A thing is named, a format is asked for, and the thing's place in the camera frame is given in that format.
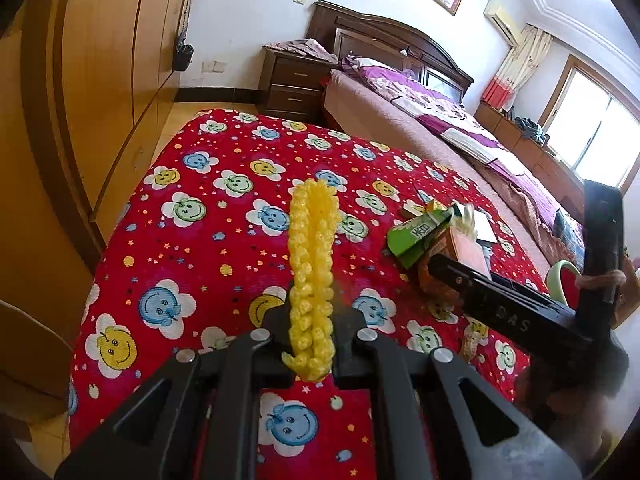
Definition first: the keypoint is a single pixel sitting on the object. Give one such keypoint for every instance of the black bag on wardrobe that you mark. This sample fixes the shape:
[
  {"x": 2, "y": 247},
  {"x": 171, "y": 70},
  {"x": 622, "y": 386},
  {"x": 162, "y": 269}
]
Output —
[{"x": 183, "y": 53}]

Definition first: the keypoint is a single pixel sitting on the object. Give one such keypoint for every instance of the blue plaid pillow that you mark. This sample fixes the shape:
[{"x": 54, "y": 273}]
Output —
[{"x": 569, "y": 232}]

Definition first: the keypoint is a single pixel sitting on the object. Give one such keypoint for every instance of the red green trash bin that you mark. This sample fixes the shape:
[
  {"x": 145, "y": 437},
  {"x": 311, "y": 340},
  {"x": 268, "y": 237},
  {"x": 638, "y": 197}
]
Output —
[{"x": 561, "y": 283}]

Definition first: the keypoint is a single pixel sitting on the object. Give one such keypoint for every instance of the wooden bed with mattress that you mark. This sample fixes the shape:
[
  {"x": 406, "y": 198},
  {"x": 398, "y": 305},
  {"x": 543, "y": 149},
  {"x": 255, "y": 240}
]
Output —
[{"x": 354, "y": 107}]

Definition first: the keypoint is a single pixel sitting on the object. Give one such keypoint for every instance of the window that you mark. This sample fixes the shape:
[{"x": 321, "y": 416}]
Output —
[{"x": 592, "y": 127}]

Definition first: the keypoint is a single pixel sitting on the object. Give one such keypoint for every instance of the right hand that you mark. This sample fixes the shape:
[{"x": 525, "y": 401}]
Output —
[{"x": 629, "y": 296}]

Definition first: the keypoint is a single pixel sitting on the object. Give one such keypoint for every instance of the peanut shell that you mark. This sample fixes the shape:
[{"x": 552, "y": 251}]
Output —
[{"x": 469, "y": 346}]

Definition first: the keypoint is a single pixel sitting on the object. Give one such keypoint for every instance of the white tissue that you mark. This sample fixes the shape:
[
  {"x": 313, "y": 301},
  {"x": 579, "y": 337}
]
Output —
[{"x": 463, "y": 219}]

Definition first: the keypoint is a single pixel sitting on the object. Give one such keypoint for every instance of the purple floral quilt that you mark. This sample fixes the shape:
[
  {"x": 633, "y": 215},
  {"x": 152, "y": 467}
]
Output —
[{"x": 450, "y": 121}]

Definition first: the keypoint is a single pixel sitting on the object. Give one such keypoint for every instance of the red smiley flower blanket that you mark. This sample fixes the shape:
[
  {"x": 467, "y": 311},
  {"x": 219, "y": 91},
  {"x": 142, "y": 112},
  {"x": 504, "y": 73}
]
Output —
[{"x": 201, "y": 253}]

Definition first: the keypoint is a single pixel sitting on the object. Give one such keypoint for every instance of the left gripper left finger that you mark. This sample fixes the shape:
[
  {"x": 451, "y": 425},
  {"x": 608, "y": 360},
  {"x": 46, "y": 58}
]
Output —
[{"x": 196, "y": 417}]

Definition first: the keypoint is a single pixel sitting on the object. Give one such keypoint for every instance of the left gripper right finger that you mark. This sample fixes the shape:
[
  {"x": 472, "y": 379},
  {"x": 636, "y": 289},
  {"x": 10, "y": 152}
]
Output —
[{"x": 434, "y": 416}]

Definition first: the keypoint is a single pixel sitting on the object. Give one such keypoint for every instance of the white blue cardboard box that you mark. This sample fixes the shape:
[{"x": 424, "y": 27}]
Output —
[{"x": 484, "y": 233}]

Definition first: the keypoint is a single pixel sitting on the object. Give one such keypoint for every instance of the red white curtain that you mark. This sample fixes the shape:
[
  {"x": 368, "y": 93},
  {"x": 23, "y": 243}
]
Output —
[{"x": 517, "y": 67}]

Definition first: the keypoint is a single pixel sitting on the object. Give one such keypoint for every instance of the orange cardboard box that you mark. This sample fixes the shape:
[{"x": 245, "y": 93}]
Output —
[{"x": 450, "y": 264}]

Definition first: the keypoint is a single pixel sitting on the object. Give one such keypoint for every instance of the dark wooden nightstand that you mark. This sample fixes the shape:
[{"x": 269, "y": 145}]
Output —
[{"x": 292, "y": 86}]

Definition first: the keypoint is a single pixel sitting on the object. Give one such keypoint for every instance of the long wooden window cabinet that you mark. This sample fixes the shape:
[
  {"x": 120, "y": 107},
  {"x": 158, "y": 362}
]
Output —
[{"x": 554, "y": 175}]

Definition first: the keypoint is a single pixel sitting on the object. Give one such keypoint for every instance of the green carton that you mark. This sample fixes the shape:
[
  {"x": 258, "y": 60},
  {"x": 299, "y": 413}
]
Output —
[{"x": 408, "y": 241}]

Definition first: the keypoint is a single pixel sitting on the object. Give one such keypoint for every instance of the wooden wardrobe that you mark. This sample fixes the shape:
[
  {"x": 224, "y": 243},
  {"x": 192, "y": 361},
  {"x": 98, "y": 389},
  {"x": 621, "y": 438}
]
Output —
[{"x": 86, "y": 87}]

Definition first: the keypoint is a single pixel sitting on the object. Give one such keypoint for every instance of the wall air conditioner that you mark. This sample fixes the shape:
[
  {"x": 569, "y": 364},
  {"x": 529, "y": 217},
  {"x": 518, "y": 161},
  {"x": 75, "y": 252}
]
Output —
[{"x": 503, "y": 22}]

